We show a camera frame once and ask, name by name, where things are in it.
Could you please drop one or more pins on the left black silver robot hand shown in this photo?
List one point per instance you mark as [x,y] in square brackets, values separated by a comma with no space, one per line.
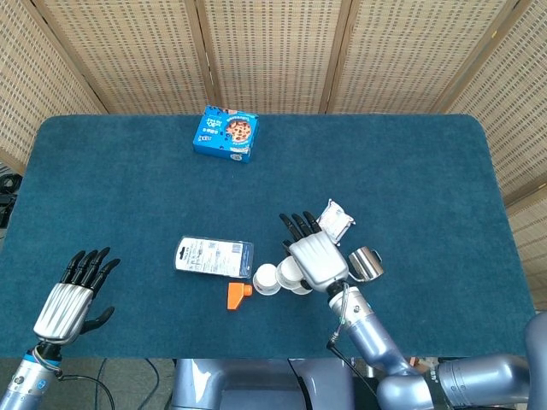
[64,309]

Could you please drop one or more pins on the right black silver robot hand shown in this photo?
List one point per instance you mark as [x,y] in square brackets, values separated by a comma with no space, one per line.
[318,260]

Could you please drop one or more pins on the white cup green flower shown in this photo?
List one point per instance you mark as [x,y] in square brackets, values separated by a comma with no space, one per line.
[287,271]

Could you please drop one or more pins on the white cup blue flower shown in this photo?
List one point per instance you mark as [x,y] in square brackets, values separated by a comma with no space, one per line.
[265,279]

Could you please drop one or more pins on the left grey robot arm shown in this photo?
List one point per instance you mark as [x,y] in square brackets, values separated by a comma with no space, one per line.
[25,384]

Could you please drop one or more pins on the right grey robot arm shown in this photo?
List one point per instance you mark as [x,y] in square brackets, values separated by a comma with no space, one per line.
[376,337]

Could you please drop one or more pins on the white cup green fern print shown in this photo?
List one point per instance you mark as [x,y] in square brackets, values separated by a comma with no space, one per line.
[300,289]

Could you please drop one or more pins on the white foil snack packet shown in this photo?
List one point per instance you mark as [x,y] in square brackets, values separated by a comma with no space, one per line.
[335,220]

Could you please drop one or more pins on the steel gooseneck pitcher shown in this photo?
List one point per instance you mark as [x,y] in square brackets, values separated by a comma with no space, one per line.
[367,262]

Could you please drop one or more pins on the orange plastic block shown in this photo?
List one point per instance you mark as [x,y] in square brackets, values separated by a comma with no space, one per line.
[234,296]

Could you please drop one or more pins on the clear blister pack card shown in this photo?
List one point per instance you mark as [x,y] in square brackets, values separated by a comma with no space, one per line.
[211,256]

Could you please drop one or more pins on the dark blue carpet mat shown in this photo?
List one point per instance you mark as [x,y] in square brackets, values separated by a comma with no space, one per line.
[128,192]

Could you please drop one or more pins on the grey robot torso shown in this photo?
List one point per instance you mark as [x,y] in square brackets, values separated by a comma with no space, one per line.
[256,384]

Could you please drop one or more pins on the pink crate of clutter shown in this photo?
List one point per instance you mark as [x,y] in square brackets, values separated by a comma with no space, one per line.
[423,363]

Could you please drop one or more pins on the blue cookie box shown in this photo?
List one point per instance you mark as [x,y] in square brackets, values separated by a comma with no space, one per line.
[225,134]

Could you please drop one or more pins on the woven wicker folding screen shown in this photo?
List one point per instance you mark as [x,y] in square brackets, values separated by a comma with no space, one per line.
[273,51]

